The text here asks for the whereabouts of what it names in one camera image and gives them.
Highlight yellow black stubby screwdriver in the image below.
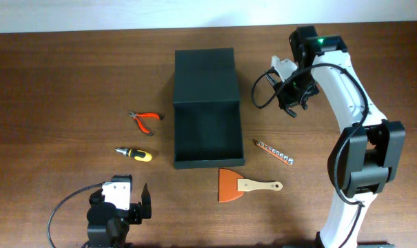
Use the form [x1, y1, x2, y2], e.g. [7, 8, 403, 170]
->
[114, 147, 152, 162]

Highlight orange socket bit rail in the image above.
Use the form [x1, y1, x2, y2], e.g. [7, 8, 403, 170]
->
[254, 140, 294, 165]

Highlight black cardboard box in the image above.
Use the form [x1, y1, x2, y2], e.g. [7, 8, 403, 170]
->
[173, 48, 245, 169]

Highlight red handled cutting pliers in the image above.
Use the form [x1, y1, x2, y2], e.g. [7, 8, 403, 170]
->
[128, 111, 163, 136]

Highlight orange scraper wooden handle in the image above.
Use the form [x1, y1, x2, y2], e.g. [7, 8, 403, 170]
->
[218, 169, 283, 203]

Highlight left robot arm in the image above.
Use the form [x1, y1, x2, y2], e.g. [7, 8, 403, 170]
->
[87, 175, 152, 248]

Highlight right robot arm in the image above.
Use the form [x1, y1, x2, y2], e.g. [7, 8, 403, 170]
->
[271, 26, 405, 247]

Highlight right black cable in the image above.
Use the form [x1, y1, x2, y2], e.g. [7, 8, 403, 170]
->
[251, 63, 370, 248]

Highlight black cable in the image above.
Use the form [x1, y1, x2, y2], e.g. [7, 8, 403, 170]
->
[251, 63, 370, 248]
[46, 183, 104, 248]

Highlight left black cable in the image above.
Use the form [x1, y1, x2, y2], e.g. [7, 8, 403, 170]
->
[46, 183, 104, 248]

